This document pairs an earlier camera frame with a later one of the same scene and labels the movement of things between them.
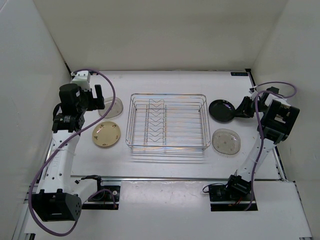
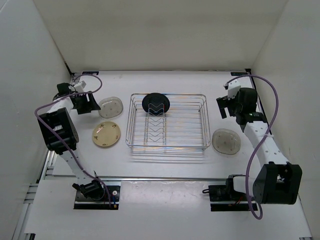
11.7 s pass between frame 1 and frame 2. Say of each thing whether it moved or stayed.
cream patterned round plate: stayed
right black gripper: moved
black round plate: moved
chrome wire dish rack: stayed
